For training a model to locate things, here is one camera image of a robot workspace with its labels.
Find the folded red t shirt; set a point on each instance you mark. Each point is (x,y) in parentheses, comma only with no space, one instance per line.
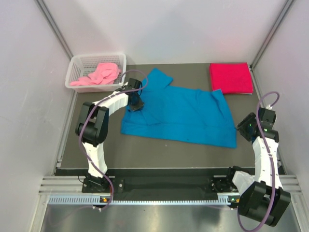
(231,78)

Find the slotted grey cable duct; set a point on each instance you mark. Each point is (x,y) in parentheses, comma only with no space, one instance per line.
(101,200)

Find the white plastic basket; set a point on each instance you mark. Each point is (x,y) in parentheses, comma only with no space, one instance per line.
(82,65)

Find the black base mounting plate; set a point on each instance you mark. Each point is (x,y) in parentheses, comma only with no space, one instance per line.
(170,184)

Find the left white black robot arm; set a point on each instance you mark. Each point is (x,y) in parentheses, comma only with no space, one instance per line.
(92,129)

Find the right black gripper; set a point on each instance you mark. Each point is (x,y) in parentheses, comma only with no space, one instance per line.
(242,125)

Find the pink t shirt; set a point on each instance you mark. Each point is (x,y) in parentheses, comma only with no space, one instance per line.
(105,74)

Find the blue t shirt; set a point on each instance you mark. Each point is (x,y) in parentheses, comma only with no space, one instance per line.
(181,114)

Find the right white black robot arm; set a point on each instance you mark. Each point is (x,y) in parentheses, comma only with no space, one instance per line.
(261,195)

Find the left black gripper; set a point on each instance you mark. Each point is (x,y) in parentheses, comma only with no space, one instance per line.
(139,105)

